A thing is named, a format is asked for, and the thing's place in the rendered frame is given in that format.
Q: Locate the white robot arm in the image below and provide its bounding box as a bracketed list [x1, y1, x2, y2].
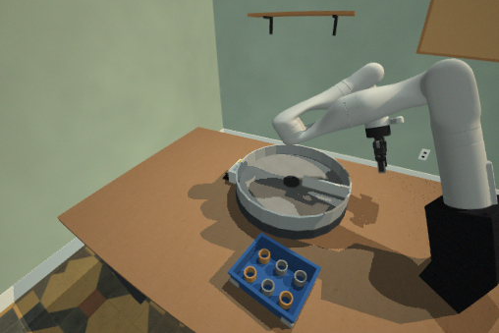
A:
[272, 59, 498, 209]

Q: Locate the blue crate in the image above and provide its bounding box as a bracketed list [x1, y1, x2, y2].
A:
[228, 233, 318, 327]

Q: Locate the bronze bushing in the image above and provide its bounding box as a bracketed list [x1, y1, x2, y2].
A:
[244, 266, 256, 283]
[279, 291, 293, 309]
[258, 249, 270, 264]

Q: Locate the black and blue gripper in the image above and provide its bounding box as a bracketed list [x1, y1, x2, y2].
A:
[365, 125, 391, 173]

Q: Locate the grey metal sleeve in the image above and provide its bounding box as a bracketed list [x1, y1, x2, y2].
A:
[261, 279, 274, 297]
[275, 259, 288, 276]
[294, 270, 306, 287]

